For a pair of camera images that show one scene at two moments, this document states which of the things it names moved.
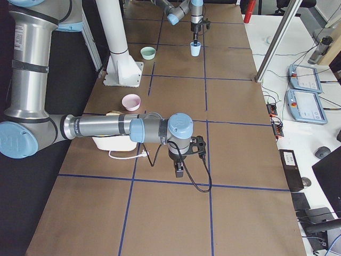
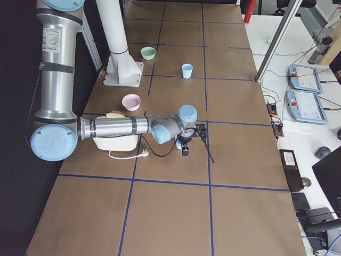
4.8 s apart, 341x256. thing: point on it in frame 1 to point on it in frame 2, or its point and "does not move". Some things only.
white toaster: (115, 143) does not move
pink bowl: (131, 102) does not move
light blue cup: (195, 50) to (187, 70)
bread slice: (113, 113) does not move
